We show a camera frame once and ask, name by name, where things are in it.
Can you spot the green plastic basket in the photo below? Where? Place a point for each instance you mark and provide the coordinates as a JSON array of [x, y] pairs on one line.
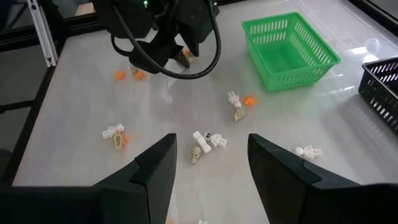
[[289, 53]]

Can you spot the silver aluminium extrusion post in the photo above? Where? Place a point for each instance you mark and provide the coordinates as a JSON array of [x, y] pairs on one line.
[[42, 31]]

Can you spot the black plastic basket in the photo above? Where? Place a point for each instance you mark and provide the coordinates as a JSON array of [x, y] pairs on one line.
[[381, 90]]

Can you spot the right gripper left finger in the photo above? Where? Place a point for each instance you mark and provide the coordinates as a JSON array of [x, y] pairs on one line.
[[152, 174]]

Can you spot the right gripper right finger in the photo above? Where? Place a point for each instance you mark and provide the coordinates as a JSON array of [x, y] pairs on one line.
[[273, 174]]

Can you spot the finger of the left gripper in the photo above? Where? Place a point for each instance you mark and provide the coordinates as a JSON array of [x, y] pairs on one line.
[[196, 31], [155, 54]]

